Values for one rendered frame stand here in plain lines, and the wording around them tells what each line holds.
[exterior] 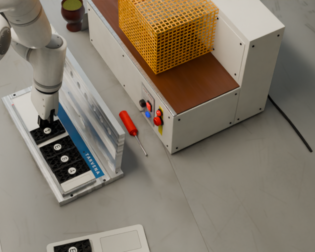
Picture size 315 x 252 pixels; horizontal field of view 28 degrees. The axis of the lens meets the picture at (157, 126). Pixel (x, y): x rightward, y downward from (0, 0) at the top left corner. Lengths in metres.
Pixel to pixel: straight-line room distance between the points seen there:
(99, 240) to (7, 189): 0.32
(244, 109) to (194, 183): 0.29
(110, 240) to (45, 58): 0.53
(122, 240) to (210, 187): 0.31
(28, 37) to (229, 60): 0.60
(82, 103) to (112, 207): 0.34
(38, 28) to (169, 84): 0.46
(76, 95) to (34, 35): 0.41
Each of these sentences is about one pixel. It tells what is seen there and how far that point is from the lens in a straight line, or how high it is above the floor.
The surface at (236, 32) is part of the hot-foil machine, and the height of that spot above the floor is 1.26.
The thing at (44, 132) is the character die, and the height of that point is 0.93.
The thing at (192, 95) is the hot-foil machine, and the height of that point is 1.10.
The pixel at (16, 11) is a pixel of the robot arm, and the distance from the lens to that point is 1.49.
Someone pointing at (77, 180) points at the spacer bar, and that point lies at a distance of 1.84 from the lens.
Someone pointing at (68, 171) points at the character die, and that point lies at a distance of 1.85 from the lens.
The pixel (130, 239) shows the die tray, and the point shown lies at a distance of 1.76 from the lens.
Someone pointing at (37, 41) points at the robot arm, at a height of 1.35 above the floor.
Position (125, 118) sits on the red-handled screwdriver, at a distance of 1.96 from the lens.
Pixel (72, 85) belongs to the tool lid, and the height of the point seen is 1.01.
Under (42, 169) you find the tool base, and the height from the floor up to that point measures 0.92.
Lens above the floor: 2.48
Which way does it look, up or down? 53 degrees down
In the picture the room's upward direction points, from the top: 2 degrees clockwise
